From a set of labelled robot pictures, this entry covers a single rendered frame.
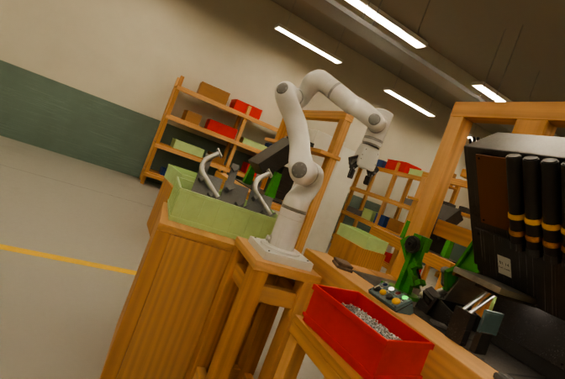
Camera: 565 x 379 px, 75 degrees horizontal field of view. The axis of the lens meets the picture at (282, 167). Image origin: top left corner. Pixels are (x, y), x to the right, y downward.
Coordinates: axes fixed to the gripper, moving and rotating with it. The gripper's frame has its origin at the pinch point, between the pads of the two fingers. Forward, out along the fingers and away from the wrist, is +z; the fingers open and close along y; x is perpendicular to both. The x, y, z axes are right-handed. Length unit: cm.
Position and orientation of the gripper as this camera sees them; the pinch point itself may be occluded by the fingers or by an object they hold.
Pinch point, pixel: (358, 179)
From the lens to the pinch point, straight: 162.5
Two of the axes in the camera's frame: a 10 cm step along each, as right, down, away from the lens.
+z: -3.6, 9.3, 0.0
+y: -8.3, -3.2, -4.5
